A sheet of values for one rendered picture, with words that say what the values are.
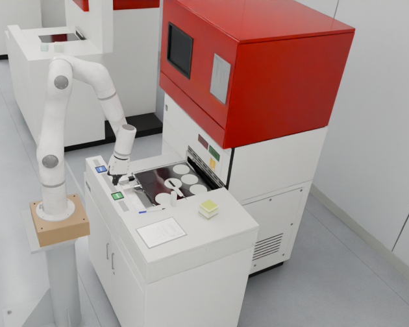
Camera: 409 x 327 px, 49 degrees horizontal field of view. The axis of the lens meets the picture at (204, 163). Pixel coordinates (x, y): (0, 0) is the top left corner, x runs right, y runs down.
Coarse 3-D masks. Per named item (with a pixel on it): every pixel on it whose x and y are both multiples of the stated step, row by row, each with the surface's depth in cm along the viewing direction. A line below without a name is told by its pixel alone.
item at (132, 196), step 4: (124, 184) 262; (128, 184) 262; (128, 192) 256; (132, 192) 256; (128, 196) 253; (132, 196) 254; (136, 196) 254; (132, 200) 250; (136, 200) 251; (140, 200) 251; (132, 204) 248; (136, 204) 248; (140, 204) 248; (136, 208) 245; (140, 208) 246; (144, 208) 246
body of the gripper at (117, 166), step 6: (114, 156) 224; (108, 162) 228; (114, 162) 224; (120, 162) 225; (126, 162) 227; (108, 168) 230; (114, 168) 226; (120, 168) 228; (126, 168) 230; (114, 174) 228; (120, 174) 230
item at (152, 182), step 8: (160, 168) 275; (168, 168) 276; (136, 176) 266; (144, 176) 266; (152, 176) 267; (160, 176) 268; (168, 176) 269; (176, 176) 269; (144, 184) 260; (152, 184) 261; (160, 184) 262; (184, 184) 264; (192, 184) 265; (200, 184) 266; (152, 192) 255; (160, 192) 256; (168, 192) 257; (176, 192) 257; (184, 192) 258
